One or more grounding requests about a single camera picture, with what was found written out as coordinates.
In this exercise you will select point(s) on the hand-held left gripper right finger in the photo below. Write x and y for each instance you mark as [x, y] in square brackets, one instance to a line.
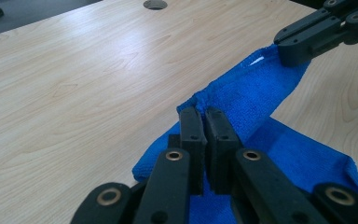
[220, 133]

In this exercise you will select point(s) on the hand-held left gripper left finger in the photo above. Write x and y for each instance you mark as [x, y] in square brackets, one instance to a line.
[192, 130]

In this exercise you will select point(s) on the blue towel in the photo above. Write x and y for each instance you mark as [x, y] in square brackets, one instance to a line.
[261, 93]

